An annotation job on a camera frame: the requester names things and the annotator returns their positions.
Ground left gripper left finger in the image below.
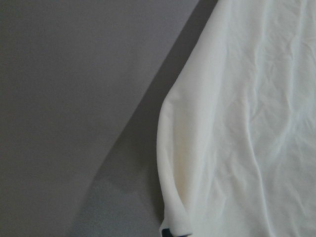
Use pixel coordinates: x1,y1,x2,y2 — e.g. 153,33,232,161
161,229,171,237

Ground cream long-sleeve printed shirt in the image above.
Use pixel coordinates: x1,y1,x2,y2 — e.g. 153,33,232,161
157,0,316,237

